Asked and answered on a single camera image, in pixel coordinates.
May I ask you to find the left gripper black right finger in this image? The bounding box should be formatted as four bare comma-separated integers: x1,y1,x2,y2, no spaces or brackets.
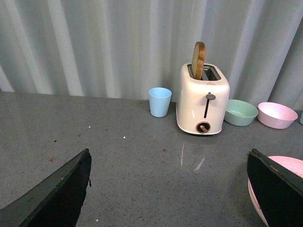
247,149,303,227

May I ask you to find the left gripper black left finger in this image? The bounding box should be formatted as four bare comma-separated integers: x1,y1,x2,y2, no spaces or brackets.
0,148,92,227

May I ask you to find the pink bowl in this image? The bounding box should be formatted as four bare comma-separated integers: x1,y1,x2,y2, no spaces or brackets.
258,102,298,130

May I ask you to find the green bowl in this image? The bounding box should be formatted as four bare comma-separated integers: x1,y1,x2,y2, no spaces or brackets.
224,99,258,126

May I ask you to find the cream toaster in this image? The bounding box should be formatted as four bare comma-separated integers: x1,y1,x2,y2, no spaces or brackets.
176,63,230,135

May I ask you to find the light blue cup behind toaster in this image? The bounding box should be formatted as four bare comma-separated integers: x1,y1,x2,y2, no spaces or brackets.
149,87,172,118

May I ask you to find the bread slice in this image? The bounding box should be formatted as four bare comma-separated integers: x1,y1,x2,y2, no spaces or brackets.
191,42,206,80

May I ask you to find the grey curtain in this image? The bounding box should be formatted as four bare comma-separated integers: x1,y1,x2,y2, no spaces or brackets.
0,0,303,110

